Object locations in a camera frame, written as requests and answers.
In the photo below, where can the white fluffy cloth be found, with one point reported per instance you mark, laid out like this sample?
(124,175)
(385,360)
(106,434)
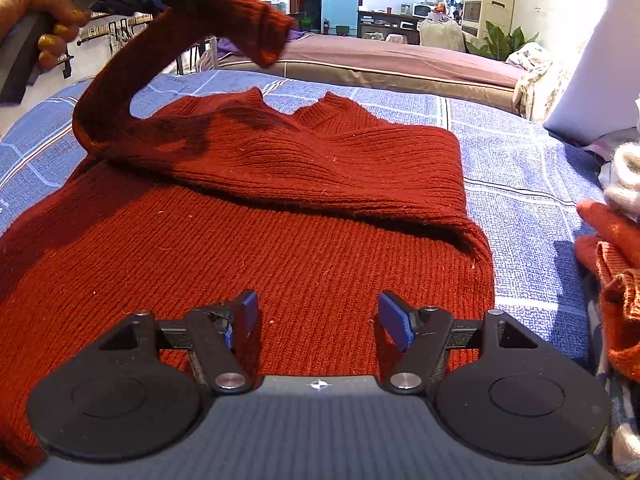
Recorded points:
(625,180)

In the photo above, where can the wall tool rack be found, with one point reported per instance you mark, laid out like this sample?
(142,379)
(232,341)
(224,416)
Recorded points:
(117,27)

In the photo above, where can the cream drawer cabinet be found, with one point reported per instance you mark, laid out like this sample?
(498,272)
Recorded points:
(487,2)

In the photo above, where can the white covered chair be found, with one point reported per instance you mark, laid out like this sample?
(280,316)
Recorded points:
(440,35)

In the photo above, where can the pale pink cloth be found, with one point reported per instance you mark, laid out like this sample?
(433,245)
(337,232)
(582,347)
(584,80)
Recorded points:
(207,60)

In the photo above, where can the purple cloth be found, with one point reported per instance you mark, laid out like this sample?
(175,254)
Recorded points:
(232,47)

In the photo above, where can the person's left hand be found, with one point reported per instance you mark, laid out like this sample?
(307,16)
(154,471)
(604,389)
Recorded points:
(35,0)

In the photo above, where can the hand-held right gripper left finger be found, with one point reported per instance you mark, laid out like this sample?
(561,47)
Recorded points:
(247,310)

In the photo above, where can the floral cream cloth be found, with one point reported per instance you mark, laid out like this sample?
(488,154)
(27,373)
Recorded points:
(537,75)

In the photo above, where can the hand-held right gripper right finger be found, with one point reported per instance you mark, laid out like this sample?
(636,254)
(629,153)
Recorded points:
(395,317)

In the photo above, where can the white pillow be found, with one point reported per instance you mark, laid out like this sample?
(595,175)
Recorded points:
(595,90)

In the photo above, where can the blue plaid bed sheet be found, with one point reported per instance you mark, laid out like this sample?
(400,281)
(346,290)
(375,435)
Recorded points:
(520,210)

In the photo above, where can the green potted plant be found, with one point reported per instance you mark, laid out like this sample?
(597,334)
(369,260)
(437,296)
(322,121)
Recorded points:
(500,42)

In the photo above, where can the red knitted sweater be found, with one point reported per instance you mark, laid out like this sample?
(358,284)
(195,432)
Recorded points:
(300,210)

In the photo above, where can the white microwave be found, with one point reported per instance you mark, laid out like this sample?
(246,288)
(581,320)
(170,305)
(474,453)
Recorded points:
(423,9)

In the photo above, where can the orange knitted cloth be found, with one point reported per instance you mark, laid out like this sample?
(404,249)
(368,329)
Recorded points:
(615,280)

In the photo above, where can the dark wooden desk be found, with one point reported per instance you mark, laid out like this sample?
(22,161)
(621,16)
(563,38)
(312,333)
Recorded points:
(385,25)

